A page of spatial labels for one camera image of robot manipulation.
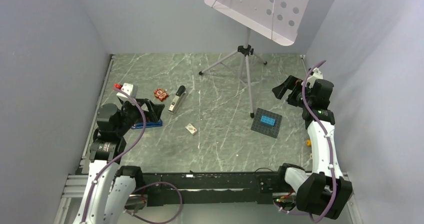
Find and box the colourful lego toy car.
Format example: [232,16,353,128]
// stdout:
[306,140,313,159]

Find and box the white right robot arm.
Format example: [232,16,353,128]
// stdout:
[272,75,353,220]

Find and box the dark grey lego baseplate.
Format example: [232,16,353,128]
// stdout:
[250,108,283,139]

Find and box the red cartoon eraser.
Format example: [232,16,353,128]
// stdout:
[154,88,169,102]

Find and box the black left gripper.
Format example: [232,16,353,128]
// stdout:
[115,97,164,136]

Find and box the white staple box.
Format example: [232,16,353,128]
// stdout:
[185,123,198,135]

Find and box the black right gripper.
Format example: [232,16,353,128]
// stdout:
[272,75,314,108]

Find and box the white perforated music stand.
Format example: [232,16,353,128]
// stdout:
[199,0,310,118]

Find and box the blue lego brick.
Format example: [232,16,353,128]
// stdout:
[260,115,276,127]

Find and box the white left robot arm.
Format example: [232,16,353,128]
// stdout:
[74,99,165,224]

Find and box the black silver stapler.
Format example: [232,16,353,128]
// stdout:
[168,85,187,114]

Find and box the blue black stapler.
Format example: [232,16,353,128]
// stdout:
[131,119,163,130]

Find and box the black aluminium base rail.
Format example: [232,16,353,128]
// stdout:
[61,166,352,207]

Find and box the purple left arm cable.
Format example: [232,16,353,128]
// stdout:
[80,86,184,224]

